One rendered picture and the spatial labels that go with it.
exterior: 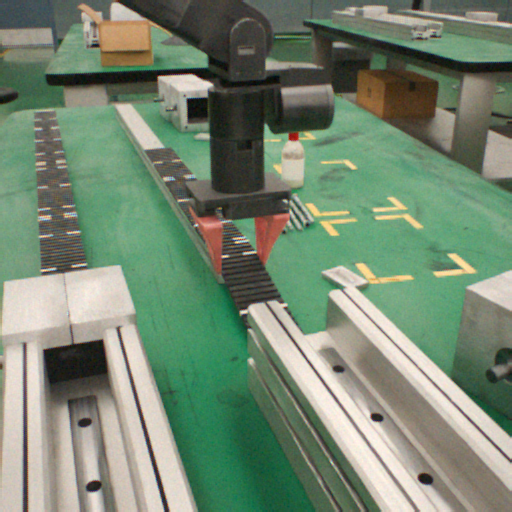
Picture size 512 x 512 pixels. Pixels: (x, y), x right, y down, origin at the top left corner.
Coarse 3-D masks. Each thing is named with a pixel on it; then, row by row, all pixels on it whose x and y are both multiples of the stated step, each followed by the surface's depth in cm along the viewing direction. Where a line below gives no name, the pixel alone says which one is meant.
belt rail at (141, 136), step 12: (120, 108) 148; (132, 108) 148; (120, 120) 144; (132, 120) 136; (132, 132) 126; (144, 132) 125; (144, 144) 117; (156, 144) 117; (144, 156) 115; (156, 180) 104; (168, 192) 95; (180, 216) 88; (192, 228) 81; (192, 240) 82; (204, 252) 76; (216, 276) 72
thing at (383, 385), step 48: (288, 336) 46; (336, 336) 52; (384, 336) 46; (288, 384) 43; (336, 384) 40; (384, 384) 45; (432, 384) 40; (288, 432) 44; (336, 432) 36; (384, 432) 40; (432, 432) 39; (480, 432) 36; (336, 480) 37; (384, 480) 33; (432, 480) 36; (480, 480) 35
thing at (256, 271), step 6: (228, 270) 68; (234, 270) 68; (240, 270) 68; (246, 270) 68; (252, 270) 68; (258, 270) 68; (264, 270) 68; (222, 276) 67; (228, 276) 67; (234, 276) 67; (240, 276) 67; (246, 276) 67; (252, 276) 67; (258, 276) 68
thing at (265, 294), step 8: (264, 288) 66; (272, 288) 66; (232, 296) 64; (240, 296) 64; (248, 296) 65; (256, 296) 64; (264, 296) 64; (272, 296) 65; (280, 296) 65; (240, 304) 64
